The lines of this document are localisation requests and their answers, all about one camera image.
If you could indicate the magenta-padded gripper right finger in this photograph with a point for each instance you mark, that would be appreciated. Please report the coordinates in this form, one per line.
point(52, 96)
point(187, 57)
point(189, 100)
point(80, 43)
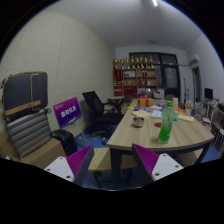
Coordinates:
point(166, 166)

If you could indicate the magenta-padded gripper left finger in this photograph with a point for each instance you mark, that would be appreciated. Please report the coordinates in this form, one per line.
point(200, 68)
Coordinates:
point(58, 168)

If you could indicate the green drink bottle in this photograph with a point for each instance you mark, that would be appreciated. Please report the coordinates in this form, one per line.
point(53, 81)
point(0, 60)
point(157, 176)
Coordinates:
point(165, 128)

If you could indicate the brown cardboard box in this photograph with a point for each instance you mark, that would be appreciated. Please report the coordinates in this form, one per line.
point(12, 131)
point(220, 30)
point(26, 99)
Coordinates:
point(45, 155)

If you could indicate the flat round red coaster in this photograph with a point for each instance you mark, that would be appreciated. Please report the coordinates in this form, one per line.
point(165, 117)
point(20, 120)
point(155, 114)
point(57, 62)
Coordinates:
point(157, 125)

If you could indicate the wooden stool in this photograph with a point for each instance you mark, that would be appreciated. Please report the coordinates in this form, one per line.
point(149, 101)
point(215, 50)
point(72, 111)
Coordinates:
point(101, 159)

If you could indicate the silver ribbed suitcase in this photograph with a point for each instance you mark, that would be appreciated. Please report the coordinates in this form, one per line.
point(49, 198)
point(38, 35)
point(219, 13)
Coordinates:
point(28, 133)

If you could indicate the pale yellow notebook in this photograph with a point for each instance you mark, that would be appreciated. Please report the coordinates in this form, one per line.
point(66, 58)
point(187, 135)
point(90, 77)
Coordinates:
point(185, 118)

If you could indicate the white open book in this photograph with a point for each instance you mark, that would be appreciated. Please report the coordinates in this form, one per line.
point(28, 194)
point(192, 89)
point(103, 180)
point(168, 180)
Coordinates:
point(156, 114)

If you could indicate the purple sign board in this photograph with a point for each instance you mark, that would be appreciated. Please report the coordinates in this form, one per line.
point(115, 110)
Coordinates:
point(67, 112)

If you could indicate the beige book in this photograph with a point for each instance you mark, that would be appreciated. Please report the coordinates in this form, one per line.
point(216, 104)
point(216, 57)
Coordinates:
point(140, 113)

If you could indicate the small orange carton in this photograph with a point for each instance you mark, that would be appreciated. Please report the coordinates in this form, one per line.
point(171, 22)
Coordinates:
point(175, 102)

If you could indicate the flower bouquet in cup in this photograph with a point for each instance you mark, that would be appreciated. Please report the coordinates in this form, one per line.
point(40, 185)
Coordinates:
point(188, 105)

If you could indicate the black office chair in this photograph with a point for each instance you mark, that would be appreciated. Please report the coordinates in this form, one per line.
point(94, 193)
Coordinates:
point(96, 111)

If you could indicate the yellow gift box red ribbon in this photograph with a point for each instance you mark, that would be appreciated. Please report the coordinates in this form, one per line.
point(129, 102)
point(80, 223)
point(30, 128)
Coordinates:
point(145, 101)

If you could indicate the dark grey bag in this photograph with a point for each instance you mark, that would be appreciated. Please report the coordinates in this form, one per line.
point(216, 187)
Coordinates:
point(23, 93)

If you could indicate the black computer monitor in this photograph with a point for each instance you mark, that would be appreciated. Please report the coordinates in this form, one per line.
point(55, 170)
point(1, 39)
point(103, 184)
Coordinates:
point(208, 93)

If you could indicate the small white round table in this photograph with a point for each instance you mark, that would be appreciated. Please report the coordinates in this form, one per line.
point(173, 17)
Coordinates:
point(116, 97)

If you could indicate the wooden shelf unit with trophies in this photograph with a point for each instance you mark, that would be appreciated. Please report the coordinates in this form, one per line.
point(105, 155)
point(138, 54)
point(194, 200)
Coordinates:
point(133, 81)

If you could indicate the black framed glass door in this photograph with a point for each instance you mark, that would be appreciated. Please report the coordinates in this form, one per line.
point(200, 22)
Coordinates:
point(168, 75)

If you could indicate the ceiling tube light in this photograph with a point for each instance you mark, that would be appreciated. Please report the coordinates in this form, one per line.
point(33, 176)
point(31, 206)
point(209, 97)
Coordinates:
point(155, 3)

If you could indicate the white wall air conditioner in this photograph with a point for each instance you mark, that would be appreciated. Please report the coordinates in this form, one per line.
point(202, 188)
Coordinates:
point(194, 61)

